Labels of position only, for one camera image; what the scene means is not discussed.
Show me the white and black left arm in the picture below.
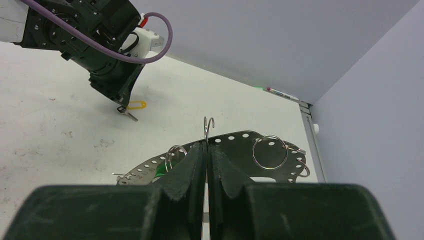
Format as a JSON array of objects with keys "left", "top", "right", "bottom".
[{"left": 0, "top": 0, "right": 144, "bottom": 107}]

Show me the aluminium table frame rail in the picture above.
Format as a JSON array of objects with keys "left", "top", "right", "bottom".
[{"left": 254, "top": 86, "right": 327, "bottom": 183}]

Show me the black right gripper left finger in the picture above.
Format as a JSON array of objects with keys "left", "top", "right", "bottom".
[{"left": 4, "top": 143, "right": 206, "bottom": 240}]

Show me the red and white marker pen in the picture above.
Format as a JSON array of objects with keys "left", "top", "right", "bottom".
[{"left": 266, "top": 87, "right": 299, "bottom": 102}]

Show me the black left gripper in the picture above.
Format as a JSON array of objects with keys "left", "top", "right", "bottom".
[{"left": 59, "top": 0, "right": 143, "bottom": 106}]

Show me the silver key with yellow tag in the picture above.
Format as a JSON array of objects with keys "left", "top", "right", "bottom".
[{"left": 116, "top": 106, "right": 138, "bottom": 122}]

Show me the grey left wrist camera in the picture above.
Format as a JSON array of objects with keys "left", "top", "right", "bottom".
[{"left": 119, "top": 27, "right": 165, "bottom": 59}]

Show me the green plastic key tag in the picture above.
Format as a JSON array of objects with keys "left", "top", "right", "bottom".
[{"left": 154, "top": 162, "right": 168, "bottom": 179}]

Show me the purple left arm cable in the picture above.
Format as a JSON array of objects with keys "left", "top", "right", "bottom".
[{"left": 19, "top": 0, "right": 174, "bottom": 65}]

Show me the yellow plastic key tag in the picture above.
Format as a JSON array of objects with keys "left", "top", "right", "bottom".
[{"left": 127, "top": 100, "right": 147, "bottom": 110}]

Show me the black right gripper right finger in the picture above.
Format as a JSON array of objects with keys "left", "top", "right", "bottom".
[{"left": 207, "top": 146, "right": 395, "bottom": 240}]

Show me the large metal keyring organizer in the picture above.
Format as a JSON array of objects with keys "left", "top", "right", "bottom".
[{"left": 116, "top": 130, "right": 311, "bottom": 186}]

